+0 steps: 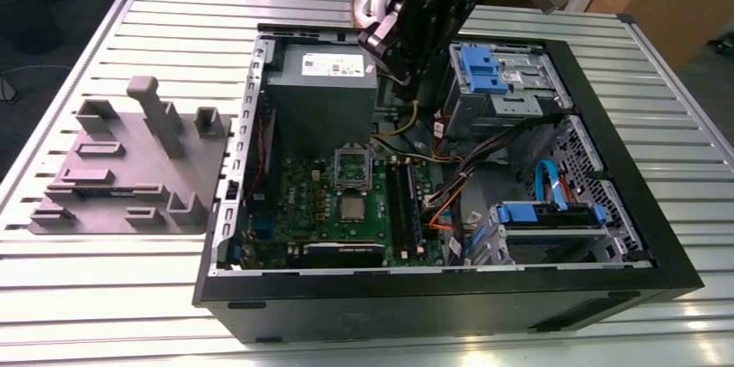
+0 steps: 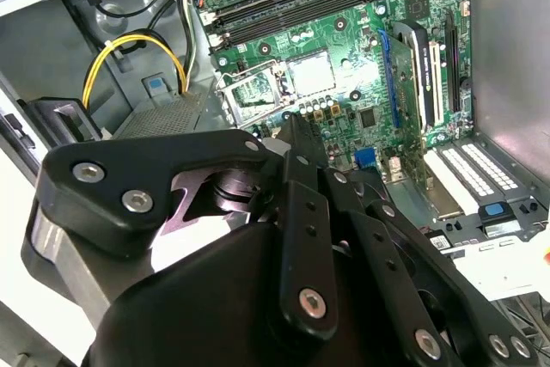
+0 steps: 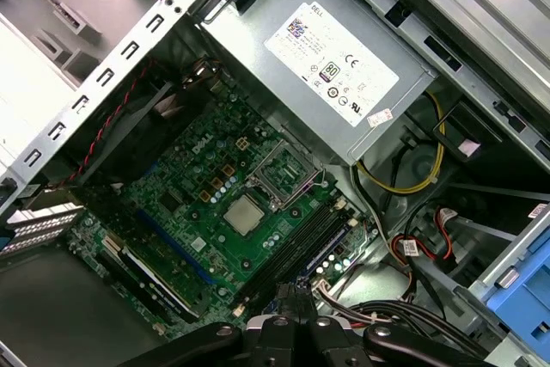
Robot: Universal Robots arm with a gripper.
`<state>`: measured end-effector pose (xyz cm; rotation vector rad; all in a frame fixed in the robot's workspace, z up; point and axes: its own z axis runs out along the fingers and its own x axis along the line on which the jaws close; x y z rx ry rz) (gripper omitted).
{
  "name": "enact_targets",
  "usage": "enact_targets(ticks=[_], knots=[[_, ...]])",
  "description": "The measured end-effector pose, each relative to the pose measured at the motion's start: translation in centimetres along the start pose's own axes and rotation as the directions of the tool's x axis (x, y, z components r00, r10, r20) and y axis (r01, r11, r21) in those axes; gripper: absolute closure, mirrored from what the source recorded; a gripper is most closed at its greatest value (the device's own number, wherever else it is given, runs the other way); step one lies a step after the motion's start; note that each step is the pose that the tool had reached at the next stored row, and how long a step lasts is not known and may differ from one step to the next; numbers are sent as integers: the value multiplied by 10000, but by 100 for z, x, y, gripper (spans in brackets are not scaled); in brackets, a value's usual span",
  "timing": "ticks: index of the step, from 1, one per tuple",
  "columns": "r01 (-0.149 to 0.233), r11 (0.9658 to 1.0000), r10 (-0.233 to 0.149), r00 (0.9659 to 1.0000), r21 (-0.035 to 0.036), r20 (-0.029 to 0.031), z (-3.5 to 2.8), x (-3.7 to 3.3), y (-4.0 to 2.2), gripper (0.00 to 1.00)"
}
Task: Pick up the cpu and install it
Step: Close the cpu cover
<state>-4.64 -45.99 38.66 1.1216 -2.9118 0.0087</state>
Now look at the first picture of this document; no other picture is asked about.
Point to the metal disk bay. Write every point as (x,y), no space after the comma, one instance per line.
(550,234)
(516,105)

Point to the white board connector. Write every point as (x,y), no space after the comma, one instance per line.
(430,201)

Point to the graphics card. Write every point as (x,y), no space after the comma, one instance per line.
(345,253)

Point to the CPU socket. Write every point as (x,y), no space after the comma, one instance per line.
(354,222)

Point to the blue plastic bay bracket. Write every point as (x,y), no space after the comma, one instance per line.
(485,70)

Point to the green motherboard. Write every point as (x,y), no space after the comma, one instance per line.
(298,212)

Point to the blue rear port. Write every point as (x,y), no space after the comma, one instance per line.
(235,255)

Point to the blue board connector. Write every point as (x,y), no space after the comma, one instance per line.
(263,229)

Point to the grey parts rack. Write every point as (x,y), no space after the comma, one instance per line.
(149,195)

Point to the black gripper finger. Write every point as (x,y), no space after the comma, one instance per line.
(435,32)
(387,40)

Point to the RAM stick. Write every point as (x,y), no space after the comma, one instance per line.
(115,192)

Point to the silver CPU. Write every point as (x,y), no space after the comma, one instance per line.
(354,208)

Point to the hard disk in blue carrier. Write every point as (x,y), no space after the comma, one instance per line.
(522,214)

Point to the black RAM slot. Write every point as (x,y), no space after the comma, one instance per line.
(402,208)
(394,208)
(410,208)

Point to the black PC case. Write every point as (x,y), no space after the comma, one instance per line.
(402,307)

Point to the wooden cabinet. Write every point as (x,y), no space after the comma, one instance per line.
(677,6)

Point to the grey power supply unit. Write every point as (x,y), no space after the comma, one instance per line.
(321,105)

